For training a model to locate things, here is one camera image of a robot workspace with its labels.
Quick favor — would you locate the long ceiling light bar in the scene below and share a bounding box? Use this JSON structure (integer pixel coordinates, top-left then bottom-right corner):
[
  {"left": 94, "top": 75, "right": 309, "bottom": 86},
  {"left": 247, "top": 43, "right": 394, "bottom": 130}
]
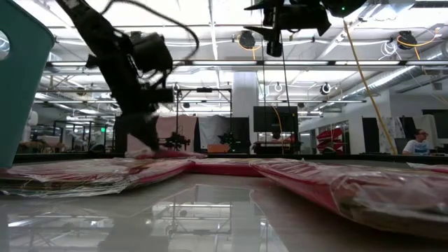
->
[{"left": 45, "top": 59, "right": 448, "bottom": 68}]

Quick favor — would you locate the teal plastic basket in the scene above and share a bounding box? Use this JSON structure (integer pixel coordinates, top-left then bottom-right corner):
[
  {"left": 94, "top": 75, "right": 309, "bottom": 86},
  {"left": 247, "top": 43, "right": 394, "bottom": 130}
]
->
[{"left": 0, "top": 0, "right": 56, "bottom": 168}]

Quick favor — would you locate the black monitor screen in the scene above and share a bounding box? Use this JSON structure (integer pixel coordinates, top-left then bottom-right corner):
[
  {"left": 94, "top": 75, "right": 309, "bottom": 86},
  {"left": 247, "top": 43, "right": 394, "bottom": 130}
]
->
[{"left": 253, "top": 106, "right": 299, "bottom": 133}]

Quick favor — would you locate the black table frame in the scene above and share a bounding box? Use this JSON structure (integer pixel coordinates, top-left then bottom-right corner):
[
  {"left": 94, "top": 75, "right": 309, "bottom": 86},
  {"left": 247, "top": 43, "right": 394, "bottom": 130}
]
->
[{"left": 12, "top": 152, "right": 448, "bottom": 165}]

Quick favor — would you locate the black gantry frame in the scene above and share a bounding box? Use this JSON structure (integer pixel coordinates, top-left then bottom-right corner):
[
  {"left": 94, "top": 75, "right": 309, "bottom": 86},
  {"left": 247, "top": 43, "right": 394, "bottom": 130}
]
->
[{"left": 174, "top": 87, "right": 233, "bottom": 155}]

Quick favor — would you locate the silver ventilation duct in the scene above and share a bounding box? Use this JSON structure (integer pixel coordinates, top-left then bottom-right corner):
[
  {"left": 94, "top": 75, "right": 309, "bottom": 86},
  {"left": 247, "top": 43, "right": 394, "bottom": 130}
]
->
[{"left": 335, "top": 41, "right": 448, "bottom": 102}]

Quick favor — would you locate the pink fabric backdrop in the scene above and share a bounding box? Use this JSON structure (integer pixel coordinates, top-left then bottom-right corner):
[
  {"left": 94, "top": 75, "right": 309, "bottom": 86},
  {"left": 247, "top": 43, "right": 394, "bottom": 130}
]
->
[{"left": 155, "top": 115, "right": 197, "bottom": 154}]

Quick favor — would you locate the black hanging cable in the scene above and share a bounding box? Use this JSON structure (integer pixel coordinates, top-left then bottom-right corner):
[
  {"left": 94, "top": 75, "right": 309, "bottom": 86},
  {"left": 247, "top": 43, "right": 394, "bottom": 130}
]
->
[
  {"left": 279, "top": 55, "right": 292, "bottom": 155},
  {"left": 260, "top": 41, "right": 266, "bottom": 155}
]

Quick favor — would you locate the orange box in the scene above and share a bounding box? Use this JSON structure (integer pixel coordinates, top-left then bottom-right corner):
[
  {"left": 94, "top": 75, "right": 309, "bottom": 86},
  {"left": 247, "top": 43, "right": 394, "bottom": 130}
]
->
[{"left": 206, "top": 143, "right": 230, "bottom": 154}]

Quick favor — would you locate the white fabric sheet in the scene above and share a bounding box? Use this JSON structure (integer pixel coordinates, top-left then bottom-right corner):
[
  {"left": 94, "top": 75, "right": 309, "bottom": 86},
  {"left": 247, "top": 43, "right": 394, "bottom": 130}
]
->
[{"left": 197, "top": 115, "right": 232, "bottom": 144}]

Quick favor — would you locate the white humanoid robot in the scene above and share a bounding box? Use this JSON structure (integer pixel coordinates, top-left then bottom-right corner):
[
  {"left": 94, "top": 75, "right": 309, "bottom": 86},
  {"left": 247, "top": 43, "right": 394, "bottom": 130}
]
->
[{"left": 21, "top": 110, "right": 39, "bottom": 143}]

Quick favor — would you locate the black equipment cart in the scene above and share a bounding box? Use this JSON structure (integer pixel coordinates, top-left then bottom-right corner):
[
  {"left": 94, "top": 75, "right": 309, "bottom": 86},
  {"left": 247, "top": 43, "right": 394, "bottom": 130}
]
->
[{"left": 253, "top": 139, "right": 302, "bottom": 155}]

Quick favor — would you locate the red popcorn bag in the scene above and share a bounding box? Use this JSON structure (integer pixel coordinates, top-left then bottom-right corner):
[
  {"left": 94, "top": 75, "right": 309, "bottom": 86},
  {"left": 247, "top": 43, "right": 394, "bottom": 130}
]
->
[
  {"left": 0, "top": 157, "right": 195, "bottom": 199},
  {"left": 407, "top": 162, "right": 448, "bottom": 175},
  {"left": 125, "top": 148, "right": 208, "bottom": 161},
  {"left": 190, "top": 158, "right": 264, "bottom": 178},
  {"left": 250, "top": 159, "right": 448, "bottom": 241}
]

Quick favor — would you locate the thin yellow cable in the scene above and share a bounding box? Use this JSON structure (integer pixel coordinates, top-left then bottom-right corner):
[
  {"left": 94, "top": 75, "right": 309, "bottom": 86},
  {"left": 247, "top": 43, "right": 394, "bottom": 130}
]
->
[{"left": 271, "top": 104, "right": 285, "bottom": 155}]

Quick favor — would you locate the person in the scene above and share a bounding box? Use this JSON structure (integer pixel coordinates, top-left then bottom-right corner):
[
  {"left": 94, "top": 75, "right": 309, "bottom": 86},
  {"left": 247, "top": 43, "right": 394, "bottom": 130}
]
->
[{"left": 402, "top": 128, "right": 437, "bottom": 155}]

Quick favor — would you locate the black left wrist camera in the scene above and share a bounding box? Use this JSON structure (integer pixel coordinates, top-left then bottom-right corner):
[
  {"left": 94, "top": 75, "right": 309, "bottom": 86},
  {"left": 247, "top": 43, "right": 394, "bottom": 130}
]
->
[{"left": 131, "top": 32, "right": 174, "bottom": 74}]

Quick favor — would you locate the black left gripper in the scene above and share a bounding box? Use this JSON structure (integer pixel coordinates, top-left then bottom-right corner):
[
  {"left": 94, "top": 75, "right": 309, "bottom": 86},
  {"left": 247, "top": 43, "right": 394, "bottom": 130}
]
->
[{"left": 117, "top": 75, "right": 175, "bottom": 152}]

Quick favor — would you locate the yellow power cable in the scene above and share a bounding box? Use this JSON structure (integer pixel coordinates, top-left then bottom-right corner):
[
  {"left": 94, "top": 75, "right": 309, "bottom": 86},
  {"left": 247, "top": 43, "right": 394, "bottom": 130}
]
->
[{"left": 342, "top": 19, "right": 400, "bottom": 155}]

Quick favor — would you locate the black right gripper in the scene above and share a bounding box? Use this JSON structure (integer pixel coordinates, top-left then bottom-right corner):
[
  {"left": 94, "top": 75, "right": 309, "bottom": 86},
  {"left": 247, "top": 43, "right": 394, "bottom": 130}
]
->
[{"left": 244, "top": 0, "right": 332, "bottom": 57}]

